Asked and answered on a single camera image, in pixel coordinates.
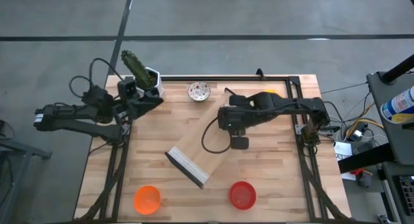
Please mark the small black clamp mount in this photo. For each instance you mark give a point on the small black clamp mount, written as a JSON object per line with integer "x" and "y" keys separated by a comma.
{"x": 260, "y": 74}

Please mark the orange plastic mini bowl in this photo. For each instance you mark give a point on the orange plastic mini bowl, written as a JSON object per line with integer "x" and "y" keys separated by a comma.
{"x": 147, "y": 200}

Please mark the small red item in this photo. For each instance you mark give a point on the small red item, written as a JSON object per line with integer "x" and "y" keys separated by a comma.
{"x": 356, "y": 172}

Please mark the yellow plastic mini bowl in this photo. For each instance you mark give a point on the yellow plastic mini bowl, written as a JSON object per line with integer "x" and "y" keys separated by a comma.
{"x": 269, "y": 90}

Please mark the black aluminium table frame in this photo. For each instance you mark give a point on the black aluminium table frame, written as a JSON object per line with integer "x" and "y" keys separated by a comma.
{"x": 210, "y": 78}

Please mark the white hexagonal plant pot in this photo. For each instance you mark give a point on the white hexagonal plant pot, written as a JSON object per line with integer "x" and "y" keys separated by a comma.
{"x": 159, "y": 85}

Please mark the dark grey cabinet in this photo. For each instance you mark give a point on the dark grey cabinet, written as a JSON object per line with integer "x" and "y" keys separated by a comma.
{"x": 391, "y": 191}

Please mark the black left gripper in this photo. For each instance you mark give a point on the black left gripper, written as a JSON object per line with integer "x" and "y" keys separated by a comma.
{"x": 137, "y": 107}

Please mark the grey metal stand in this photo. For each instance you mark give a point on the grey metal stand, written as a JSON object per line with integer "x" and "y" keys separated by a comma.
{"x": 29, "y": 151}

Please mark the black pole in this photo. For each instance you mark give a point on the black pole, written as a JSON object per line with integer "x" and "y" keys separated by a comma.
{"x": 398, "y": 70}

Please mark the black diagonal beam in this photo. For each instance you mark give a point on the black diagonal beam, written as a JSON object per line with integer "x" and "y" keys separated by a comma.
{"x": 365, "y": 157}

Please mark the white floral mini bowl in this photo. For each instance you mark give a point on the white floral mini bowl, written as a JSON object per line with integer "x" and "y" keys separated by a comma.
{"x": 199, "y": 91}

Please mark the red plastic mini bowl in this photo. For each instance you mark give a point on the red plastic mini bowl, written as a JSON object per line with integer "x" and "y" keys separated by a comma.
{"x": 242, "y": 195}

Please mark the white power adapter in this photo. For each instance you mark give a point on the white power adapter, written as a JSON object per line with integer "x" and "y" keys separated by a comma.
{"x": 358, "y": 133}

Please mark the white blue spray can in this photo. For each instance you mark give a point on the white blue spray can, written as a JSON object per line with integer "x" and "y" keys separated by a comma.
{"x": 399, "y": 104}

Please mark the dark grey cart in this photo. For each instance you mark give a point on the dark grey cart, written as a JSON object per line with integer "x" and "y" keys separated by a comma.
{"x": 401, "y": 143}

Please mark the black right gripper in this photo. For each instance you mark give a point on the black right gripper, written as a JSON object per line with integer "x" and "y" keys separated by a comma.
{"x": 233, "y": 118}

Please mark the white paper sheet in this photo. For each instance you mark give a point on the white paper sheet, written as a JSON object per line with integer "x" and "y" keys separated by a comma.
{"x": 343, "y": 151}

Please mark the wooden shelf with black ends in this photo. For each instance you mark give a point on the wooden shelf with black ends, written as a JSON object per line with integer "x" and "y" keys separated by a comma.
{"x": 194, "y": 146}

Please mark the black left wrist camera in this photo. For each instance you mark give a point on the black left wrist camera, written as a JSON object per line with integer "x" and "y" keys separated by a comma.
{"x": 126, "y": 88}

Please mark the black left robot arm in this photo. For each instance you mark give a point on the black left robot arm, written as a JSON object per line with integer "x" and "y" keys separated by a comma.
{"x": 81, "y": 114}

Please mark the silver metal bracket plate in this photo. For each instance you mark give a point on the silver metal bracket plate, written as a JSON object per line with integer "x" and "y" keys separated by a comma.
{"x": 300, "y": 129}

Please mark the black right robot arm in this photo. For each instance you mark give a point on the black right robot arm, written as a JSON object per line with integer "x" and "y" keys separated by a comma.
{"x": 291, "y": 104}

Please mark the small grey box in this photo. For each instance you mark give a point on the small grey box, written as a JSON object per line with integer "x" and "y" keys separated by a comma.
{"x": 365, "y": 179}

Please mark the green cactus plant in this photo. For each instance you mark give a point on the green cactus plant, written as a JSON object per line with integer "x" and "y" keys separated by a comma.
{"x": 134, "y": 67}

